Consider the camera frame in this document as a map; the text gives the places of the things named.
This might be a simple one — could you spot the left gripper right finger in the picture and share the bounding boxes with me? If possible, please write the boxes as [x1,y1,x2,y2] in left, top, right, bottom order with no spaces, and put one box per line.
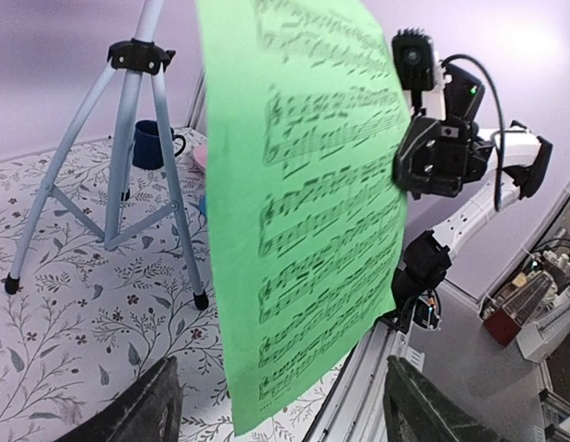
[383,355,505,442]

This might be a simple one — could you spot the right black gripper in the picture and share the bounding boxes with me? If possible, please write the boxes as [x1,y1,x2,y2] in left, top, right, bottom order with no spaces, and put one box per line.
[392,116,492,199]

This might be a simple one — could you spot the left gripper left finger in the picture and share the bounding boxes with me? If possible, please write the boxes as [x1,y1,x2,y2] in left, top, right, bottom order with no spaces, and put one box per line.
[56,356,182,442]

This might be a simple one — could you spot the green sheet music page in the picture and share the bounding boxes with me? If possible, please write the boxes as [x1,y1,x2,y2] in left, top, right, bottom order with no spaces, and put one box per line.
[197,1,410,436]

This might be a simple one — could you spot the blue metronome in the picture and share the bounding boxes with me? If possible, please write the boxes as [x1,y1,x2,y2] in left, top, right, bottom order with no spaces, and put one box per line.
[198,194,207,218]

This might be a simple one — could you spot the light blue music stand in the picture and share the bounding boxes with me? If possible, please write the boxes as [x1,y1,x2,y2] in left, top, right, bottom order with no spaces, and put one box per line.
[4,1,209,310]

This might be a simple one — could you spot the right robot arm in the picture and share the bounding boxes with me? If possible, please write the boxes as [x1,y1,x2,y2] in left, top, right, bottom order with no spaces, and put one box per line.
[382,62,553,332]

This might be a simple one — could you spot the dark red metronome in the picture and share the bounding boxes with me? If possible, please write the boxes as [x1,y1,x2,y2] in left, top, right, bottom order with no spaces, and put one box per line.
[483,271,554,347]

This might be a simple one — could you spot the white metronome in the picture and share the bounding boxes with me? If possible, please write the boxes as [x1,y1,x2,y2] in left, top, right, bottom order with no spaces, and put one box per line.
[516,297,570,364]

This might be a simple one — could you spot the pink plate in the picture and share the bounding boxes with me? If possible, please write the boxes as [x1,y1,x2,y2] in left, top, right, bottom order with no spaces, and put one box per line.
[192,144,208,173]

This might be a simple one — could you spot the dark blue mug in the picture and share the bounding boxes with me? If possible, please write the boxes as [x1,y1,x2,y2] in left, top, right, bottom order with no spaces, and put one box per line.
[132,120,164,170]

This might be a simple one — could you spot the front aluminium rail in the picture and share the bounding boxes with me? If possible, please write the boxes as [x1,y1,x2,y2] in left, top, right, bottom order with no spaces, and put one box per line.
[304,320,425,442]

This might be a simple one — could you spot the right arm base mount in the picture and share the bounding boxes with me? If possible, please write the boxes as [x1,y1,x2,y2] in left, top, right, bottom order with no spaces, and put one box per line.
[390,290,442,334]

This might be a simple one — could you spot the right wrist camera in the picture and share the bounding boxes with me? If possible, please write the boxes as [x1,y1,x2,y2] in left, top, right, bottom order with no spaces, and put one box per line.
[391,28,450,121]

